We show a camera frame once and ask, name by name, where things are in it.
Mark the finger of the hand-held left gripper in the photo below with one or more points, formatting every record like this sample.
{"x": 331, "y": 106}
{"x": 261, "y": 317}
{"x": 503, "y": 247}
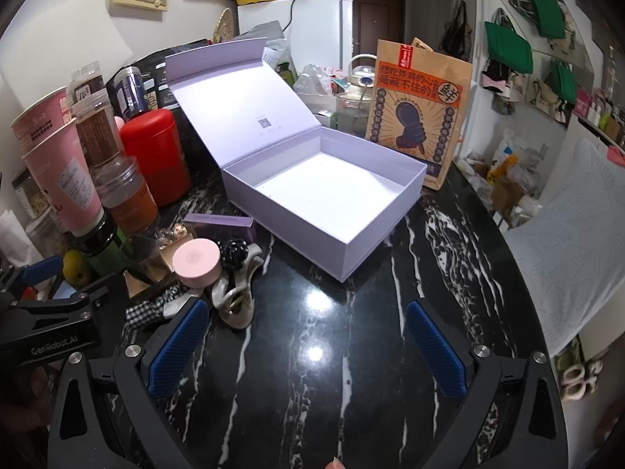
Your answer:
{"x": 41, "y": 271}
{"x": 73, "y": 303}

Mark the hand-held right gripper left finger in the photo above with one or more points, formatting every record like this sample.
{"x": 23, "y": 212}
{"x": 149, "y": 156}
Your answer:
{"x": 178, "y": 347}

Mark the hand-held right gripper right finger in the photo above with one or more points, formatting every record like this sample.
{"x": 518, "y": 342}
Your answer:
{"x": 437, "y": 351}

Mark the checkered scrunchie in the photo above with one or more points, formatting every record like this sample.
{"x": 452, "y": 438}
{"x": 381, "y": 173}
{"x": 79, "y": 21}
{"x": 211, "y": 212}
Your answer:
{"x": 146, "y": 310}

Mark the beige hair claw clip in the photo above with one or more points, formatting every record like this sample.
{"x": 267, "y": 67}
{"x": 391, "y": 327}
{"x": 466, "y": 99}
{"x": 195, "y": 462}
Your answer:
{"x": 234, "y": 298}

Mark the clear hair claw with cat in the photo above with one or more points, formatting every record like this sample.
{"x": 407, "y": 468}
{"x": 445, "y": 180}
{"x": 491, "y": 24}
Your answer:
{"x": 141, "y": 259}

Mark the pink round case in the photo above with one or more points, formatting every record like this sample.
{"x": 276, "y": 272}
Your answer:
{"x": 195, "y": 261}

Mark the gold box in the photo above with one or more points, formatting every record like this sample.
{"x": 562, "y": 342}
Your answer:
{"x": 166, "y": 259}

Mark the purple slim box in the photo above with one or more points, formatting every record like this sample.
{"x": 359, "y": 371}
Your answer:
{"x": 219, "y": 222}

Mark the lavender box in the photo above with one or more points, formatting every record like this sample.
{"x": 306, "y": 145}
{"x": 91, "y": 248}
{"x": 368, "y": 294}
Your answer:
{"x": 312, "y": 190}

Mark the person's right hand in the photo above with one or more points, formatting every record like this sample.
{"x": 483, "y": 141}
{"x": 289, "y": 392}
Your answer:
{"x": 337, "y": 464}

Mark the yellow-green fruit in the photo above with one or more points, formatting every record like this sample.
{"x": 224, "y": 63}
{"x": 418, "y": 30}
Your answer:
{"x": 77, "y": 268}

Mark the white paper packet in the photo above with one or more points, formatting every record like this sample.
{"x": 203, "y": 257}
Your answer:
{"x": 14, "y": 237}

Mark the green jar black lid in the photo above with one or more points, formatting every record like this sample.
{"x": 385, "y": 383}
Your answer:
{"x": 100, "y": 251}

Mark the pink paper cup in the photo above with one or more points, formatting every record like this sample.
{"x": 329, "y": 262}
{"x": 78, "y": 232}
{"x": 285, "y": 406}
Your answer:
{"x": 63, "y": 180}
{"x": 39, "y": 117}

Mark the clear jar orange label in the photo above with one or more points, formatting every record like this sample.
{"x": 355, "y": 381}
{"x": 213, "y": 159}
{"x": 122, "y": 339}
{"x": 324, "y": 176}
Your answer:
{"x": 129, "y": 200}

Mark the beige slipper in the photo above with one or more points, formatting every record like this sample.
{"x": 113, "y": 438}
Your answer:
{"x": 593, "y": 373}
{"x": 570, "y": 382}

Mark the clear jar brown label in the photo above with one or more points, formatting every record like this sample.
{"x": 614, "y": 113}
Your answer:
{"x": 88, "y": 80}
{"x": 100, "y": 132}

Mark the red canister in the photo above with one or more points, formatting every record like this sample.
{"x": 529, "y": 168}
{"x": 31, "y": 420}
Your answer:
{"x": 156, "y": 156}

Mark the cardboard box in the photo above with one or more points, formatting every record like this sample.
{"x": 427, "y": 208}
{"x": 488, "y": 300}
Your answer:
{"x": 508, "y": 200}

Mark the pale quilted cover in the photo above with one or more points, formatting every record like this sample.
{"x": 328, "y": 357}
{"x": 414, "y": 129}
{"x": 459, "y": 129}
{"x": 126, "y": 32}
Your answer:
{"x": 571, "y": 234}

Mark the dark purple jar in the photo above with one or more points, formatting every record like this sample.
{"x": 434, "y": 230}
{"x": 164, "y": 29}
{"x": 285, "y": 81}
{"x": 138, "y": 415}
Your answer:
{"x": 131, "y": 93}

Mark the black foil pouch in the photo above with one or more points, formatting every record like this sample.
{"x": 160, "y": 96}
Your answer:
{"x": 156, "y": 78}

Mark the brown printed paper bag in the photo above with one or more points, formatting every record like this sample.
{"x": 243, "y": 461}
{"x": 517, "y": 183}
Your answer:
{"x": 415, "y": 122}

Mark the glass cup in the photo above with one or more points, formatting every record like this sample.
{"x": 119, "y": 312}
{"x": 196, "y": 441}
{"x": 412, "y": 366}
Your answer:
{"x": 351, "y": 115}

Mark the pink cloth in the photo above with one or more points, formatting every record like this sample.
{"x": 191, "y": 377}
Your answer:
{"x": 616, "y": 155}

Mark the glass teapot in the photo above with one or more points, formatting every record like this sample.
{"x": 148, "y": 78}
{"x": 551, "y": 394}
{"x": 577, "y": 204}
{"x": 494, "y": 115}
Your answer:
{"x": 359, "y": 75}

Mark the row of bottles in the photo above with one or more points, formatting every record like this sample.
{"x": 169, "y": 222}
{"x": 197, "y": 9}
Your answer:
{"x": 603, "y": 117}

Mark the clear plastic bag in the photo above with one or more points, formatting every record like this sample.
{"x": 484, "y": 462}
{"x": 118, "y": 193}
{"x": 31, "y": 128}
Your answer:
{"x": 315, "y": 80}

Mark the printed paper packet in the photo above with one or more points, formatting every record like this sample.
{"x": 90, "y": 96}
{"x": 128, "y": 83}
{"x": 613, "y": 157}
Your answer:
{"x": 281, "y": 66}

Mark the woven round mat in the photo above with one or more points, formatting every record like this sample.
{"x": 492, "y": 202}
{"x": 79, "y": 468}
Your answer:
{"x": 225, "y": 27}

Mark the green tote bag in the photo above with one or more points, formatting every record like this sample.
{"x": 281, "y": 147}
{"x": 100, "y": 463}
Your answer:
{"x": 508, "y": 46}

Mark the black hanging bag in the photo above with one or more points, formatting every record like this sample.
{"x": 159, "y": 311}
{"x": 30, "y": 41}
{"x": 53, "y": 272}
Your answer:
{"x": 456, "y": 32}

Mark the grey mailer bag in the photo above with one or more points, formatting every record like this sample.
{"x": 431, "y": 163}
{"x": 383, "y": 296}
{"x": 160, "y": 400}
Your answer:
{"x": 261, "y": 32}

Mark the brown door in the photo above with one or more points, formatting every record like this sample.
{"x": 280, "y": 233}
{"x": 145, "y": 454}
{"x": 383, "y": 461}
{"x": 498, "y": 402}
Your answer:
{"x": 378, "y": 19}

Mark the white fridge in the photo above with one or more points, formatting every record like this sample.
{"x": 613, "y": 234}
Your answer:
{"x": 317, "y": 29}

